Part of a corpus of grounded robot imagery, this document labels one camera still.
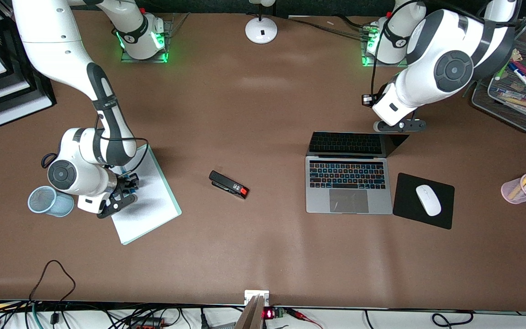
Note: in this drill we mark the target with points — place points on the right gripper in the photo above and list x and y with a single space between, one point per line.
126 184

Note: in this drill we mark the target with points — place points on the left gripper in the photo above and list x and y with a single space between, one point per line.
380 92

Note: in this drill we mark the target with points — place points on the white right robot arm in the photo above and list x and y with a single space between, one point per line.
53 45

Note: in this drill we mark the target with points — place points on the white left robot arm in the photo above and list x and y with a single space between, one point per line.
432 77

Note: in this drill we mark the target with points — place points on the grey laptop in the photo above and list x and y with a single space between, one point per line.
349 201

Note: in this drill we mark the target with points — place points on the green marker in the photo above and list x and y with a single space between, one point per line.
502 72

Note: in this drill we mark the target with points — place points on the blue-capped white marker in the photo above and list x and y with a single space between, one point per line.
524 78

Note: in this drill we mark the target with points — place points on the white paper sheet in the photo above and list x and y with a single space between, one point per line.
151 205

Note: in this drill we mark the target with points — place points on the green clipboard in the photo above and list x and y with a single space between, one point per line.
176 206

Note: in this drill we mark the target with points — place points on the light blue mesh cup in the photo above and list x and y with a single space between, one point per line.
62 205

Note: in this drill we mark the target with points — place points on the black scissors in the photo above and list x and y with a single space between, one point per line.
44 161

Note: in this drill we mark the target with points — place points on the black stapler with red end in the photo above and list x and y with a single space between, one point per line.
227 184

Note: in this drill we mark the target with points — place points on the black mouse pad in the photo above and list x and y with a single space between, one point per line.
404 205

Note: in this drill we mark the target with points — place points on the white computer mouse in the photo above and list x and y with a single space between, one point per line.
428 201

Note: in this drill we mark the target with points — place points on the black document tray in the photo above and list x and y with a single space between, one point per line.
39 93

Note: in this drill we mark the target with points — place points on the orange power strip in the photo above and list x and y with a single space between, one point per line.
146 323

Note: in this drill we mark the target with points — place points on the pink translucent pen cup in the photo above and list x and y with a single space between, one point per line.
512 194

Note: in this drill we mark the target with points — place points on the white lamp base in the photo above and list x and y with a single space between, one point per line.
261 31

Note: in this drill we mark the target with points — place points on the yellow pen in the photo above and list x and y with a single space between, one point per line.
521 186

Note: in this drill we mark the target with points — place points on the circuit board with red display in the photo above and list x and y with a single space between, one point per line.
273 313

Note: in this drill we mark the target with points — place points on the clear arm base plate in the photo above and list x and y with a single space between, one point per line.
365 62
128 58

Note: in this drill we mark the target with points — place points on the white mount block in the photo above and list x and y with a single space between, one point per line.
250 293

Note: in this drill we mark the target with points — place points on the grey camera mount bar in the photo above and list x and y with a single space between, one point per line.
250 315

